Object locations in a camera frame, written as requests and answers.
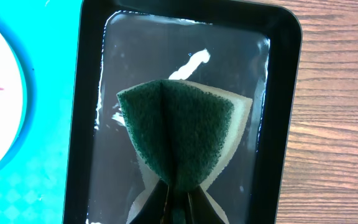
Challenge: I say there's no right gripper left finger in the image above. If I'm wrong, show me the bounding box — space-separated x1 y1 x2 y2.
129 180 170 224

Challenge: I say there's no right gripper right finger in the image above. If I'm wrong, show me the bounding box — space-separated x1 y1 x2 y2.
186 186 224 224

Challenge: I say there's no green scouring sponge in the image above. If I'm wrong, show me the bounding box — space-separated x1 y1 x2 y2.
117 80 252 223

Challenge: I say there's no teal plastic tray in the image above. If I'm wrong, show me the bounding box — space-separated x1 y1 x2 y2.
0 0 81 223

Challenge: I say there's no black plastic tray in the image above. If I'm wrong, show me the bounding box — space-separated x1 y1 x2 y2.
63 1 302 223

